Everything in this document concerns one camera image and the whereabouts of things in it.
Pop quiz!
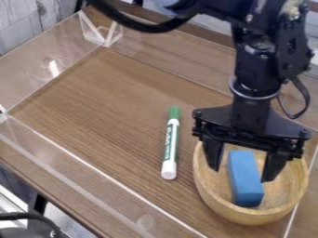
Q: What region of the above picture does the green white marker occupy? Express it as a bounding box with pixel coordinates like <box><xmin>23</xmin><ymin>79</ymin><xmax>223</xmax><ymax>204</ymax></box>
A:
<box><xmin>161</xmin><ymin>106</ymin><xmax>181</xmax><ymax>180</ymax></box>

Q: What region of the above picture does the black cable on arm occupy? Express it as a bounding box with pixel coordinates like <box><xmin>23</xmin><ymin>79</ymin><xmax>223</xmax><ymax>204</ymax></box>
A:
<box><xmin>276</xmin><ymin>76</ymin><xmax>312</xmax><ymax>120</ymax></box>

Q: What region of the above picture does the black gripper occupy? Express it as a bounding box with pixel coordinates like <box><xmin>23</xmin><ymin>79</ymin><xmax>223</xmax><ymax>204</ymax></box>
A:
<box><xmin>193</xmin><ymin>104</ymin><xmax>310</xmax><ymax>182</ymax></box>

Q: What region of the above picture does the clear acrylic corner bracket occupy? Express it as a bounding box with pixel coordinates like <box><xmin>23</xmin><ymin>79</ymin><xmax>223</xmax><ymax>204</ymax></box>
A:
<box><xmin>79</xmin><ymin>11</ymin><xmax>123</xmax><ymax>47</ymax></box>

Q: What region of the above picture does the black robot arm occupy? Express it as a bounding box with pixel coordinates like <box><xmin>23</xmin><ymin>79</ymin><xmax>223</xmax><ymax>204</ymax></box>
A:
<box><xmin>166</xmin><ymin>0</ymin><xmax>314</xmax><ymax>182</ymax></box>

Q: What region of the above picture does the brown wooden bowl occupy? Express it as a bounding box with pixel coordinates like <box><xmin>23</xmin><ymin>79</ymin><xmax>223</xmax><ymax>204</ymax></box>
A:
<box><xmin>193</xmin><ymin>141</ymin><xmax>309</xmax><ymax>226</ymax></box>

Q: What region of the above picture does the black equipment under table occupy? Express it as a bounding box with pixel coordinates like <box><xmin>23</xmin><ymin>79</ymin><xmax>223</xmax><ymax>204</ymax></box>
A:
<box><xmin>0</xmin><ymin>185</ymin><xmax>70</xmax><ymax>238</ymax></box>

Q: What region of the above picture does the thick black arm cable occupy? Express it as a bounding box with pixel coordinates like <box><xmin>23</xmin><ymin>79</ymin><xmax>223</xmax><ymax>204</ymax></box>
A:
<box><xmin>86</xmin><ymin>0</ymin><xmax>201</xmax><ymax>34</ymax></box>

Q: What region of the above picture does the clear acrylic front wall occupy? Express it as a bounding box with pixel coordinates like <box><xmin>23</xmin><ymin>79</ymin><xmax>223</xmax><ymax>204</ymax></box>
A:
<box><xmin>0</xmin><ymin>111</ymin><xmax>206</xmax><ymax>238</ymax></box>

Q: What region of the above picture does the blue block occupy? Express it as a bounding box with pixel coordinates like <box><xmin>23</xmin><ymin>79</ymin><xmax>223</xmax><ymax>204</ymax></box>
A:
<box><xmin>227</xmin><ymin>150</ymin><xmax>265</xmax><ymax>207</ymax></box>

